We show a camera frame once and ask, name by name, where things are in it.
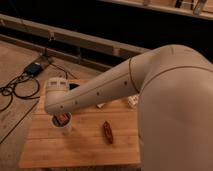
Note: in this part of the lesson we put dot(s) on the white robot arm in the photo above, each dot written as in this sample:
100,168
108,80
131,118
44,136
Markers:
175,106

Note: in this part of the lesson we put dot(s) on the white ceramic cup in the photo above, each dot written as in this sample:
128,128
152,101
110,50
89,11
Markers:
63,128

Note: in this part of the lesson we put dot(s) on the white small carton box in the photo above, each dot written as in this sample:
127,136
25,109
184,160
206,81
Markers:
133,101

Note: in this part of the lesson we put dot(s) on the black round bowl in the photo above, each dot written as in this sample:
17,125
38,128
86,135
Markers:
73,86

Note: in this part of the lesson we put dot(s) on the black power adapter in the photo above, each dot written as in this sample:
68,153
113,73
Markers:
33,69

